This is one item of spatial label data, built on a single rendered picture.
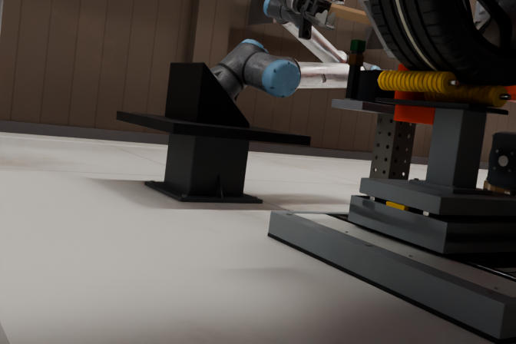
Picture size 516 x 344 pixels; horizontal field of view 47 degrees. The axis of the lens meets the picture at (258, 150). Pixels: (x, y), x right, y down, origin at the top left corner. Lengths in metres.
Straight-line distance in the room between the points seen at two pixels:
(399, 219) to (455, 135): 0.28
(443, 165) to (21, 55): 3.42
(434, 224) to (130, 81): 3.54
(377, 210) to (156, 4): 3.48
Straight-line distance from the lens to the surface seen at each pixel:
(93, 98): 4.66
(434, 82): 1.62
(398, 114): 1.85
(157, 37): 4.83
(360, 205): 1.72
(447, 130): 1.71
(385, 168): 2.20
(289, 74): 2.34
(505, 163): 1.98
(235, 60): 2.45
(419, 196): 1.56
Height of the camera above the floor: 0.38
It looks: 4 degrees down
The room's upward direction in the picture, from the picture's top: 7 degrees clockwise
